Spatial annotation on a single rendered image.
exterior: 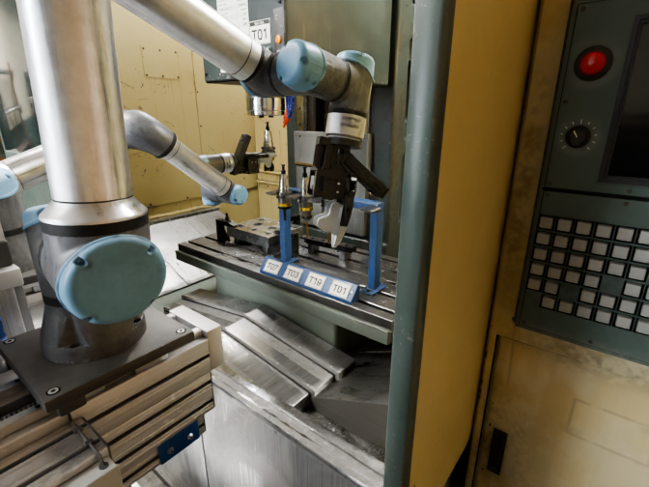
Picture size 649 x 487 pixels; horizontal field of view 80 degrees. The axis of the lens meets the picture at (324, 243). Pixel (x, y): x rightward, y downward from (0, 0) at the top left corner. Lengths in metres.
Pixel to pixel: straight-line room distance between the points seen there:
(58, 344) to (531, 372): 1.02
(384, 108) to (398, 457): 1.49
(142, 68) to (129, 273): 2.13
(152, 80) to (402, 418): 2.27
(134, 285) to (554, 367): 0.96
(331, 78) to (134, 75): 1.94
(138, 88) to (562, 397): 2.38
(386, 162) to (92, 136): 1.56
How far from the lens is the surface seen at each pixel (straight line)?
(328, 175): 0.73
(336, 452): 0.98
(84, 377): 0.67
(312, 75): 0.68
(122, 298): 0.52
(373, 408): 1.13
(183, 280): 2.24
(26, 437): 0.72
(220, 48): 0.73
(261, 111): 1.65
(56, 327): 0.70
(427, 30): 0.56
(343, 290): 1.33
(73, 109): 0.50
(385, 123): 1.91
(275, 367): 1.35
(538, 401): 1.20
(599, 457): 1.25
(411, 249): 0.59
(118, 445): 0.80
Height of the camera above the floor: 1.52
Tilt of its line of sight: 19 degrees down
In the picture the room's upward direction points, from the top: straight up
